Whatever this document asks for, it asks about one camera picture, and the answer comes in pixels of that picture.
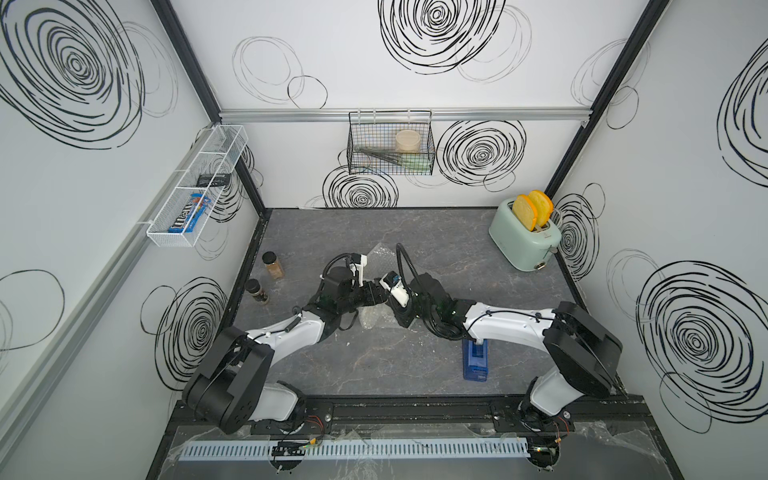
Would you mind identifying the blue tape dispenser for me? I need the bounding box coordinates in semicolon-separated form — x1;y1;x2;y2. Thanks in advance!
462;339;489;382

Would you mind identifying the green item in basket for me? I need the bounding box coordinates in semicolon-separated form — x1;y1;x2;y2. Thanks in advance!
400;153;432;172

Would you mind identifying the rear yellow toast slice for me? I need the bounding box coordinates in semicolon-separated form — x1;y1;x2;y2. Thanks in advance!
528;190;554;228

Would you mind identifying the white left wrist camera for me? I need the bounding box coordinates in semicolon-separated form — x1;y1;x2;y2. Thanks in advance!
349;253;367;287

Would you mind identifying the dark spice jar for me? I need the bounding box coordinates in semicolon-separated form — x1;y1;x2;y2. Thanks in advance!
244;278;269;304

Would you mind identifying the yellow toast slice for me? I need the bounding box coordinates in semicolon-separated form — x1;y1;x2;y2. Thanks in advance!
512;194;538;231
528;190;554;228

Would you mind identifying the white wire wall shelf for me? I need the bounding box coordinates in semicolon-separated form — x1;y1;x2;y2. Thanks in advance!
146;124;248;248

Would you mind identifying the front yellow toast slice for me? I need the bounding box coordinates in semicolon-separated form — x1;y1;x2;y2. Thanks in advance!
512;194;538;231

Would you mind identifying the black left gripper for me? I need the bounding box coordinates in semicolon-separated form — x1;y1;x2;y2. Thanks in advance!
336;278;389;317

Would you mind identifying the clear bubble wrap sheet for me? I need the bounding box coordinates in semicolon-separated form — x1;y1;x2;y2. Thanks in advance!
358;242;409;330

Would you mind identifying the small black box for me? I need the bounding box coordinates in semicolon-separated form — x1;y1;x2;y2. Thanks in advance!
196;173;231;188

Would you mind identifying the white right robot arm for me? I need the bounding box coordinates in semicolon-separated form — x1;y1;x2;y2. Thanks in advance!
379;272;623;431

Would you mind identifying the blue candy packet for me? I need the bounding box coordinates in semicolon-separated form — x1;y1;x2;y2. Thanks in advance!
167;193;211;234

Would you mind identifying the mint green toaster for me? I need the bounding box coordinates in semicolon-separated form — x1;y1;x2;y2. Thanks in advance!
489;198;562;272

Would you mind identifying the white slotted cable duct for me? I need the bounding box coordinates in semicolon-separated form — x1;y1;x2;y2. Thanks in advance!
179;438;530;461

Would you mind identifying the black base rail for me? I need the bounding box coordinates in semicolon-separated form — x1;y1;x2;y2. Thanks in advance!
173;393;652;438

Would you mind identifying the beige round container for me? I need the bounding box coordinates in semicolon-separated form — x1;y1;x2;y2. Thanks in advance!
395;129;422;153

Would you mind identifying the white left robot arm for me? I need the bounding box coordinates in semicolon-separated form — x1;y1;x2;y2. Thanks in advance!
182;267;390;434

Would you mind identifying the black wire wall basket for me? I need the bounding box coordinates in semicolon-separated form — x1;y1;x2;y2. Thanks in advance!
346;109;436;176

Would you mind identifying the brown spice jar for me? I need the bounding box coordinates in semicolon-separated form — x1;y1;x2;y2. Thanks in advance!
261;251;285;280

